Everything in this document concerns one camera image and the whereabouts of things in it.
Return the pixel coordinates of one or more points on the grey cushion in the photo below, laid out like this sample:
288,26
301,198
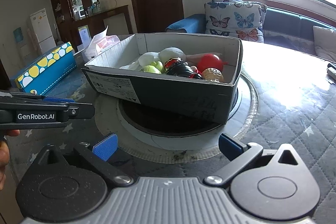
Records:
325,42

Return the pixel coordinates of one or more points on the white plush doll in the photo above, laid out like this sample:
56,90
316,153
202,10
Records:
162,56

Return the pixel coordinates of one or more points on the red round toy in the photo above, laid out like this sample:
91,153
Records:
211,61

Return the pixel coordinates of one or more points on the white remote control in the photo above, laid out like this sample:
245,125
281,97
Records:
332,73

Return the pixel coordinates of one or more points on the blue dotted box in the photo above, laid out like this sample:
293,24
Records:
46,71

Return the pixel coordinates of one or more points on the black cardboard box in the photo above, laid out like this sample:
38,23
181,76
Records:
172,94

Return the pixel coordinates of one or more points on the dark wooden cabinet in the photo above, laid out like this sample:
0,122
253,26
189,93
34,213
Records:
78,3

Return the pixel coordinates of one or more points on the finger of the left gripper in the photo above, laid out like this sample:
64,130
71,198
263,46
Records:
80,110
28,98

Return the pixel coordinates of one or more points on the white refrigerator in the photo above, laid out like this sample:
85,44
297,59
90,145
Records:
41,33

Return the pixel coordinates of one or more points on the white tissue pack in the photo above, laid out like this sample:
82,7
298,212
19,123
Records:
100,43

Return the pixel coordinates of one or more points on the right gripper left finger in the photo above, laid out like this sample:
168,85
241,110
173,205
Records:
105,148

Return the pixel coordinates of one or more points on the pirate figurine toy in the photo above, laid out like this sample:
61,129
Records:
178,67

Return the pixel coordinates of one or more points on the butterfly print pillow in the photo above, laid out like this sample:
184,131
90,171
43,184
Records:
238,19

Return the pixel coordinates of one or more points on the black remote control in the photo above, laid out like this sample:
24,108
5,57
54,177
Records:
331,65

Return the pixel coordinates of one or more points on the blue sofa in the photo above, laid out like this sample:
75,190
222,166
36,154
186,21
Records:
281,28

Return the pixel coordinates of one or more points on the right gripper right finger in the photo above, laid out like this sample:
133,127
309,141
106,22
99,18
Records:
230,147

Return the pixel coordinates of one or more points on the green frog toy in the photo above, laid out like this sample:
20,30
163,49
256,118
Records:
154,67

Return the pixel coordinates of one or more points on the white round turntable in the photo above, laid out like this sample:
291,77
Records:
173,140

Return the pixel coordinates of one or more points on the person left hand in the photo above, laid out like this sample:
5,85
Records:
5,156

